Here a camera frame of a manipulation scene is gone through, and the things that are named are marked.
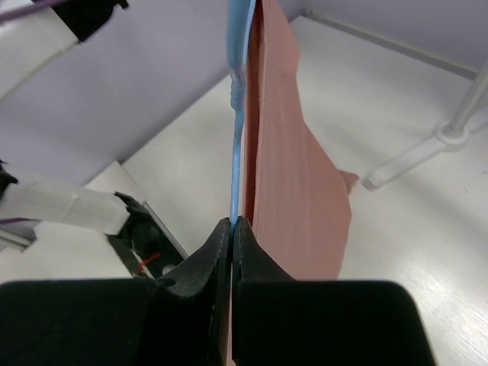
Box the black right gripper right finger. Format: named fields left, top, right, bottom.
left=230, top=217, right=293, bottom=365

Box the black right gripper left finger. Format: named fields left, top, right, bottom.
left=154, top=218, right=232, bottom=365

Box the pink t shirt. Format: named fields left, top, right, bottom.
left=238, top=1, right=358, bottom=280

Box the blue wire hanger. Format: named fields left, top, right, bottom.
left=226, top=0, right=256, bottom=226

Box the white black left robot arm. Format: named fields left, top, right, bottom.
left=1, top=1, right=180, bottom=185

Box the white clothes rack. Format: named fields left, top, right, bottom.
left=361, top=56, right=488, bottom=191

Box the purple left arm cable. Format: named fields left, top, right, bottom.
left=0, top=0, right=73, bottom=26

